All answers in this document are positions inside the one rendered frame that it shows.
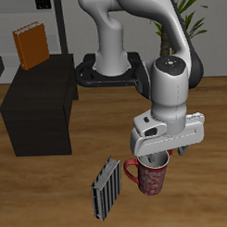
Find green pot plant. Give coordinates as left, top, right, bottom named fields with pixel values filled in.
left=150, top=0, right=212, bottom=57

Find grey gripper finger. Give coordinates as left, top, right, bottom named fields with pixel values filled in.
left=177, top=145, right=191, bottom=157
left=145, top=153, right=157, bottom=164

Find flat black base plate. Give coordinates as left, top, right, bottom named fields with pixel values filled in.
left=73, top=50, right=144, bottom=89

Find dark wooden cabinet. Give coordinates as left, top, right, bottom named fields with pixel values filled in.
left=0, top=53, right=82, bottom=158

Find red patterned mug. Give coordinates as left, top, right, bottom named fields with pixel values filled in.
left=122, top=148, right=175, bottom=197

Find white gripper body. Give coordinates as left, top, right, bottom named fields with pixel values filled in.
left=129, top=112, right=207, bottom=158

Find black binders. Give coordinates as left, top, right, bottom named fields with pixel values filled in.
left=34, top=0, right=53, bottom=10

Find orange book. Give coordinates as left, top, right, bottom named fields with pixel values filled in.
left=11, top=20, right=52, bottom=72

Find black striped book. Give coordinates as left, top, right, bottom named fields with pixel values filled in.
left=89, top=155, right=124, bottom=222

